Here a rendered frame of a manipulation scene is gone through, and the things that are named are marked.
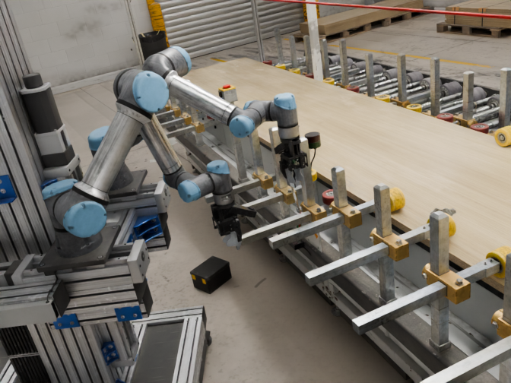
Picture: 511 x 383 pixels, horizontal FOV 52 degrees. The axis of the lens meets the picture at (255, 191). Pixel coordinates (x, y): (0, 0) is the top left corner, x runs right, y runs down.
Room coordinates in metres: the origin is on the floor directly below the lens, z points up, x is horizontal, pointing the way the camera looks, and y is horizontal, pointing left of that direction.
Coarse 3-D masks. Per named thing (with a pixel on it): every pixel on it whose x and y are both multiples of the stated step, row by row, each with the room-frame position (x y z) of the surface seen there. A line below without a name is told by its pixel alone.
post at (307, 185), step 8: (304, 144) 1.88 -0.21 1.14; (304, 168) 1.87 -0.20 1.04; (304, 176) 1.87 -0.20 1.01; (312, 176) 1.88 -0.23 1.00; (304, 184) 1.87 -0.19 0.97; (312, 184) 1.88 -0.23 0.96; (304, 192) 1.88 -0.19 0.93; (312, 192) 1.88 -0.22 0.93; (304, 200) 1.89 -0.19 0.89; (312, 200) 1.88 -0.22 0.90
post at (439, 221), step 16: (432, 224) 1.19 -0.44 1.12; (448, 224) 1.18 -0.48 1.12; (432, 240) 1.19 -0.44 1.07; (448, 240) 1.18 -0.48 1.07; (432, 256) 1.19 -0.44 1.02; (448, 256) 1.18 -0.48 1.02; (432, 304) 1.19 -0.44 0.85; (448, 304) 1.18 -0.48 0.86; (432, 320) 1.19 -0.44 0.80; (448, 320) 1.18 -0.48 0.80; (432, 336) 1.19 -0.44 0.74; (448, 336) 1.18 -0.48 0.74
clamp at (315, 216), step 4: (300, 204) 1.92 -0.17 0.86; (304, 204) 1.90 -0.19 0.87; (316, 204) 1.88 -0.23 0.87; (304, 208) 1.88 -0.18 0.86; (308, 208) 1.86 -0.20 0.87; (312, 208) 1.85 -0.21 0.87; (316, 208) 1.85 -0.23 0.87; (312, 212) 1.83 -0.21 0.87; (316, 212) 1.82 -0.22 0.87; (320, 212) 1.81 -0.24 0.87; (324, 212) 1.81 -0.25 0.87; (312, 216) 1.83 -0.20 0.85; (316, 216) 1.80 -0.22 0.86; (320, 216) 1.81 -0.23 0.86; (324, 216) 1.81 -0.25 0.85; (312, 220) 1.83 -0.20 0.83
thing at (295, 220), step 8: (328, 208) 1.86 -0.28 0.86; (296, 216) 1.83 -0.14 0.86; (304, 216) 1.82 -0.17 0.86; (272, 224) 1.80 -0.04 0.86; (280, 224) 1.79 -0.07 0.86; (288, 224) 1.80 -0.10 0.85; (296, 224) 1.81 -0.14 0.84; (256, 232) 1.76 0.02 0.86; (264, 232) 1.76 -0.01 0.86; (272, 232) 1.77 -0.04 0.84; (248, 240) 1.74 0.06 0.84; (256, 240) 1.75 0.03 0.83
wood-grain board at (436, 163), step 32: (224, 64) 4.74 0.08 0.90; (256, 64) 4.52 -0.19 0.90; (256, 96) 3.52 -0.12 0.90; (320, 96) 3.27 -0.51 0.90; (352, 96) 3.15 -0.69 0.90; (320, 128) 2.67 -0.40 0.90; (352, 128) 2.58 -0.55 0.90; (384, 128) 2.51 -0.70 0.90; (416, 128) 2.43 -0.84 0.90; (448, 128) 2.36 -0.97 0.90; (320, 160) 2.24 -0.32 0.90; (352, 160) 2.18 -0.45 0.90; (384, 160) 2.12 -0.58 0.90; (416, 160) 2.07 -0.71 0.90; (448, 160) 2.01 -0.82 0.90; (480, 160) 1.96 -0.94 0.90; (352, 192) 1.87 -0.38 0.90; (416, 192) 1.78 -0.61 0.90; (448, 192) 1.74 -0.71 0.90; (480, 192) 1.70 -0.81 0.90; (416, 224) 1.55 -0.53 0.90; (480, 224) 1.49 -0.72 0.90; (480, 256) 1.31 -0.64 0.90
